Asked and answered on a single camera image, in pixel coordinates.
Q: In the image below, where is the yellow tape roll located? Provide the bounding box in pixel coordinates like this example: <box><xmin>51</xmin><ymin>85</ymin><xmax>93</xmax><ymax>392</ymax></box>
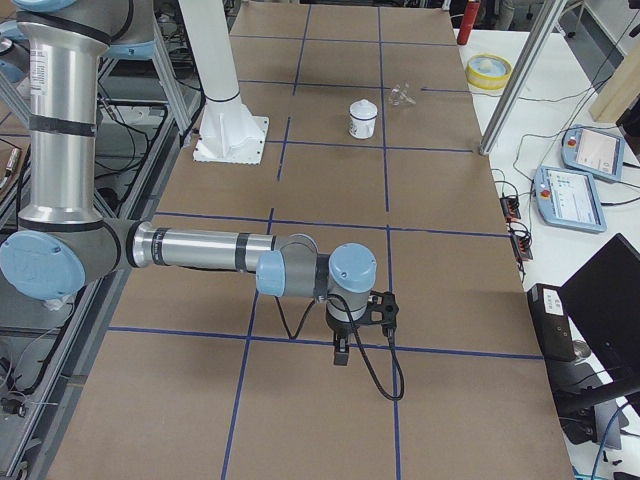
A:
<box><xmin>465</xmin><ymin>54</ymin><xmax>512</xmax><ymax>91</ymax></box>

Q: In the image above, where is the aluminium frame rack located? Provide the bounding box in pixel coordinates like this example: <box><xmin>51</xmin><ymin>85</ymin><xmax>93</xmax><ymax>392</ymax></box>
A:
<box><xmin>1</xmin><ymin>2</ymin><xmax>194</xmax><ymax>479</ymax></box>

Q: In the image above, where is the black monitor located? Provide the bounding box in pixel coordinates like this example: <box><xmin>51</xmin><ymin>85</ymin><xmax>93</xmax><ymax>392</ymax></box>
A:
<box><xmin>556</xmin><ymin>233</ymin><xmax>639</xmax><ymax>416</ymax></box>

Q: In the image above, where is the teach pendant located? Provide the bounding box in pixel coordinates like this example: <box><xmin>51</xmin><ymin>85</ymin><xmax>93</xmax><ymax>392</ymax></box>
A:
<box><xmin>561</xmin><ymin>125</ymin><xmax>625</xmax><ymax>182</ymax></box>
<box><xmin>533</xmin><ymin>166</ymin><xmax>607</xmax><ymax>233</ymax></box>

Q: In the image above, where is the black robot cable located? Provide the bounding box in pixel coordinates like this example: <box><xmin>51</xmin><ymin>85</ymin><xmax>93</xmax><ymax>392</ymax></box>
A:
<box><xmin>273</xmin><ymin>293</ymin><xmax>406</xmax><ymax>400</ymax></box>

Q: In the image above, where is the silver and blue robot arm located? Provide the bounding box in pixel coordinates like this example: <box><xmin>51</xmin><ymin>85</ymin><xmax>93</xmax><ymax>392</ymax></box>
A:
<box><xmin>1</xmin><ymin>1</ymin><xmax>377</xmax><ymax>365</ymax></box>

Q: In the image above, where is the wooden block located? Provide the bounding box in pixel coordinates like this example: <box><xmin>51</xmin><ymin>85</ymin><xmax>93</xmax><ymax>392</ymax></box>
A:
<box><xmin>589</xmin><ymin>44</ymin><xmax>640</xmax><ymax>123</ymax></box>

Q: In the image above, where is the white cup lid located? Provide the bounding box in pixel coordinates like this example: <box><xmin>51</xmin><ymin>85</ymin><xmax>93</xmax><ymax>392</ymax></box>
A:
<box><xmin>349</xmin><ymin>99</ymin><xmax>378</xmax><ymax>121</ymax></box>

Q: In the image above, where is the lower orange connector box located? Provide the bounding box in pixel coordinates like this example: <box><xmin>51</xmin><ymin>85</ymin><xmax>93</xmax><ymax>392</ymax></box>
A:
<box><xmin>510</xmin><ymin>231</ymin><xmax>533</xmax><ymax>261</ymax></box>

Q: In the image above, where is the aluminium frame post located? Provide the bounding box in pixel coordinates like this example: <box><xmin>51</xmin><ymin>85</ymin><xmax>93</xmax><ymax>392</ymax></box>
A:
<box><xmin>479</xmin><ymin>0</ymin><xmax>567</xmax><ymax>156</ymax></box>

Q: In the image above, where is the upper teach pendant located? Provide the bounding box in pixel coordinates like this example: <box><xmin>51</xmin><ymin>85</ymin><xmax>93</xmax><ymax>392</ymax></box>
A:
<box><xmin>561</xmin><ymin>125</ymin><xmax>625</xmax><ymax>182</ymax></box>

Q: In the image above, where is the black computer box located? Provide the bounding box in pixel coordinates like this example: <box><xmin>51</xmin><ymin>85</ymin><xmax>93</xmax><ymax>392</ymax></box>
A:
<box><xmin>527</xmin><ymin>283</ymin><xmax>575</xmax><ymax>362</ymax></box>

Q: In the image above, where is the lower teach pendant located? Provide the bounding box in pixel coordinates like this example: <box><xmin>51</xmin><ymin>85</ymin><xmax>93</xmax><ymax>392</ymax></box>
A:
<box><xmin>533</xmin><ymin>166</ymin><xmax>607</xmax><ymax>233</ymax></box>

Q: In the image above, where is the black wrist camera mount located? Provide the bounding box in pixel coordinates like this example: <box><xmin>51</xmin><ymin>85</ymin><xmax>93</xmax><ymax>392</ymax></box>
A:
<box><xmin>357</xmin><ymin>291</ymin><xmax>399</xmax><ymax>338</ymax></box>

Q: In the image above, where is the white enamel cup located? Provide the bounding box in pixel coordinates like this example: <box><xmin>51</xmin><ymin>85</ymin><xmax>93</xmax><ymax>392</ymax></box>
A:
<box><xmin>349</xmin><ymin>112</ymin><xmax>377</xmax><ymax>140</ymax></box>

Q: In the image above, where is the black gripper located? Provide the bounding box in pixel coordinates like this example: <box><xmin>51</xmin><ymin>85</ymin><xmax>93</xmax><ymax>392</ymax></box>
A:
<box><xmin>327</xmin><ymin>319</ymin><xmax>353</xmax><ymax>366</ymax></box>

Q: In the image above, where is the upper orange connector box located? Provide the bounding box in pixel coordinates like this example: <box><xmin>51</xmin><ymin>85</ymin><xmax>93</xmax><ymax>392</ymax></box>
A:
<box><xmin>499</xmin><ymin>195</ymin><xmax>521</xmax><ymax>221</ymax></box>

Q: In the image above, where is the clear glass funnel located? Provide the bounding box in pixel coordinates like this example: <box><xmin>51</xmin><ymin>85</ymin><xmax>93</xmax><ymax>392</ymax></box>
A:
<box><xmin>388</xmin><ymin>83</ymin><xmax>416</xmax><ymax>106</ymax></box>

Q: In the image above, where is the blue network cable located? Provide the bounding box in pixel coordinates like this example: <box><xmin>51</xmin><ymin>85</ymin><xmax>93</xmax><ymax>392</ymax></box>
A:
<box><xmin>590</xmin><ymin>399</ymin><xmax>630</xmax><ymax>480</ymax></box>

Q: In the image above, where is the orange connector box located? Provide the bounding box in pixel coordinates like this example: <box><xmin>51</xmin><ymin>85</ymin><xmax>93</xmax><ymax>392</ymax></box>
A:
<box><xmin>510</xmin><ymin>231</ymin><xmax>533</xmax><ymax>261</ymax></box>
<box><xmin>499</xmin><ymin>195</ymin><xmax>521</xmax><ymax>221</ymax></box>

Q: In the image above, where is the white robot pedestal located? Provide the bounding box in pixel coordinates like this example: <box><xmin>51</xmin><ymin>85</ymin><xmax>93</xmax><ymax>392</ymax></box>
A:
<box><xmin>179</xmin><ymin>0</ymin><xmax>269</xmax><ymax>165</ymax></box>

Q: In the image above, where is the red bottle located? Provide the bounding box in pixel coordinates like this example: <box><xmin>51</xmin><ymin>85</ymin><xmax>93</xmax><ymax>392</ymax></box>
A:
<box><xmin>456</xmin><ymin>0</ymin><xmax>481</xmax><ymax>46</ymax></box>

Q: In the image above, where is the brown paper table mat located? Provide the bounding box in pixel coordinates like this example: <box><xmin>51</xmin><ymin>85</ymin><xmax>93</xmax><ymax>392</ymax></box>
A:
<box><xmin>43</xmin><ymin>0</ymin><xmax>576</xmax><ymax>480</ymax></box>

